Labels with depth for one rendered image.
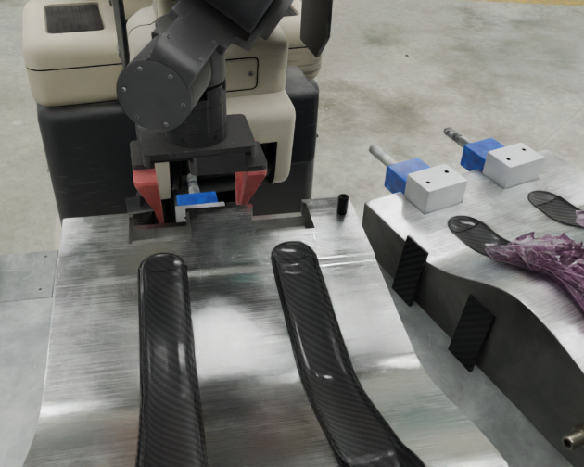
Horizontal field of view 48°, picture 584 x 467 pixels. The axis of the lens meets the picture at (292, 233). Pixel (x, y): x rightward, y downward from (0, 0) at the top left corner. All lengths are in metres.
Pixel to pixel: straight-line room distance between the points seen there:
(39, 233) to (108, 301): 1.59
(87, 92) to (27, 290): 0.61
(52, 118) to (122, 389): 0.84
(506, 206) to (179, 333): 0.38
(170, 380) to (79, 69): 0.81
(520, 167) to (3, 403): 0.55
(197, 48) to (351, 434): 0.29
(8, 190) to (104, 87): 1.16
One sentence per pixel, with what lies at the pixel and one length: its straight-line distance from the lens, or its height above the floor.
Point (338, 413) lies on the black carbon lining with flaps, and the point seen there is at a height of 0.89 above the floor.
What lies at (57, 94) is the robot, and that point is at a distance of 1.22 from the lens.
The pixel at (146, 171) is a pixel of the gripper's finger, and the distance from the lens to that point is 0.61.
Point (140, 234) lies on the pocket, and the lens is 0.61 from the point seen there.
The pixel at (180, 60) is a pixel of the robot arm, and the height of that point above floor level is 1.05.
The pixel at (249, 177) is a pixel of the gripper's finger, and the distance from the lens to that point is 0.61.
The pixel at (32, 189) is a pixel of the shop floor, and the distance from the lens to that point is 2.31.
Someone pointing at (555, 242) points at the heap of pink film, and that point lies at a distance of 0.60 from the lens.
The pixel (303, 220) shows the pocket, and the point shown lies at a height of 0.87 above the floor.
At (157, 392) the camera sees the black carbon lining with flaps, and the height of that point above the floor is 0.88.
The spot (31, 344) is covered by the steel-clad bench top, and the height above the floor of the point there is 0.80.
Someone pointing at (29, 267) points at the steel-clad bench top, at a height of 0.80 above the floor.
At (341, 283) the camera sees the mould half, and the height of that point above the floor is 0.89.
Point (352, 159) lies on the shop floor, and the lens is 2.40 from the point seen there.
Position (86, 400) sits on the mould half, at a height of 0.88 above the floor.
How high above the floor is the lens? 1.24
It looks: 38 degrees down
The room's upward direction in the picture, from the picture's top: 3 degrees clockwise
